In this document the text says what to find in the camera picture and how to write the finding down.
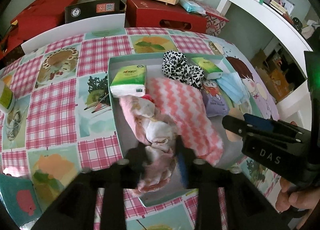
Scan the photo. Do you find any black long box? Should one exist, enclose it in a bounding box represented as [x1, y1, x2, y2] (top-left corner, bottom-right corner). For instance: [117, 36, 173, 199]
[65, 0, 126, 24]

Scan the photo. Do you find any patterned picture tablecloth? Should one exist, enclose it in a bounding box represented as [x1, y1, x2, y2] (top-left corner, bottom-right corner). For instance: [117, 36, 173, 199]
[0, 26, 283, 230]

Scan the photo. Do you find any white pill bottle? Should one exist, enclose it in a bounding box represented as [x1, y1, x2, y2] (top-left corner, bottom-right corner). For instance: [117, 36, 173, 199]
[0, 80, 15, 114]

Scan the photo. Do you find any teal plastic toy case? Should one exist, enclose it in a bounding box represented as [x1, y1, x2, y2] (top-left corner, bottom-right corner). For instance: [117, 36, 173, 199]
[0, 174, 42, 227]

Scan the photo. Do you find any blue wet wipes pack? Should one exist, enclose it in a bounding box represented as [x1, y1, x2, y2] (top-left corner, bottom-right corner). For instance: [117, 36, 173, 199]
[179, 0, 206, 15]

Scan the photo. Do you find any pink white zigzag towel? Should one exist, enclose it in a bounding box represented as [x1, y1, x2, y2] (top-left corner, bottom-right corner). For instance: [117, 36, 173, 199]
[146, 77, 223, 165]

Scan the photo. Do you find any person right hand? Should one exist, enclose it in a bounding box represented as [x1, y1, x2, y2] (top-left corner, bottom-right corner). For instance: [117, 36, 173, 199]
[276, 177, 319, 229]

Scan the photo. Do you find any purple baby wipes pack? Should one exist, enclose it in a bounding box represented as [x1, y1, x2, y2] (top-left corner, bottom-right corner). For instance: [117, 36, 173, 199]
[201, 80, 229, 117]

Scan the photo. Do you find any pale pink cloth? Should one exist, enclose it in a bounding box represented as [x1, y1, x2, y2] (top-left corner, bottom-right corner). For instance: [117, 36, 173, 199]
[119, 96, 178, 197]

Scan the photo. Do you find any red patterned box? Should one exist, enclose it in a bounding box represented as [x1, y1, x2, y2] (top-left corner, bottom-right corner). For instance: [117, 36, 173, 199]
[196, 1, 229, 37]

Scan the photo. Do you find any red box with handle hole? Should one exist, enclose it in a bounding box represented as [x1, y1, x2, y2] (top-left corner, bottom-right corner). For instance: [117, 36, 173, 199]
[126, 0, 207, 33]

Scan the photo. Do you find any light green cloth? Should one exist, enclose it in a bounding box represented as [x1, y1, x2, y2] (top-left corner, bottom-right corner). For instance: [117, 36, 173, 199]
[222, 92, 253, 114]

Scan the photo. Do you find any green tissue pack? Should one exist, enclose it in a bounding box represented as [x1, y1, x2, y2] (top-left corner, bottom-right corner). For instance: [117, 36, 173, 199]
[191, 57, 223, 80]
[110, 65, 147, 98]

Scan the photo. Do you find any beige round sponge ball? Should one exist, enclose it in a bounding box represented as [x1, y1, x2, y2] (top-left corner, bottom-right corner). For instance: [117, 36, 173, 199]
[225, 108, 244, 142]

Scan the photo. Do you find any white shelf unit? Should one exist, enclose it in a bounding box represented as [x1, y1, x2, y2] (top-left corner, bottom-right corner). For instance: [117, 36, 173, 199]
[217, 0, 312, 130]

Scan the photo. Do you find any large red flat box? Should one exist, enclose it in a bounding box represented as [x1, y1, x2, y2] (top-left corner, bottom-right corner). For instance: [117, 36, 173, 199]
[1, 0, 78, 58]

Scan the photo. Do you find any white foam board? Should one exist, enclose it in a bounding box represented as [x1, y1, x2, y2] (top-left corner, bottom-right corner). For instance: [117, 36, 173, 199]
[21, 13, 125, 54]

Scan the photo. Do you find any light blue face mask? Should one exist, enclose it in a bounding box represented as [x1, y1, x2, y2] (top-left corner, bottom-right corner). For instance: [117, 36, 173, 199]
[216, 72, 250, 105]

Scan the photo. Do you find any leopard print scrunchie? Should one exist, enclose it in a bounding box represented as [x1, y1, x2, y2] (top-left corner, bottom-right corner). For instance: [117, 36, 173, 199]
[161, 50, 204, 90]

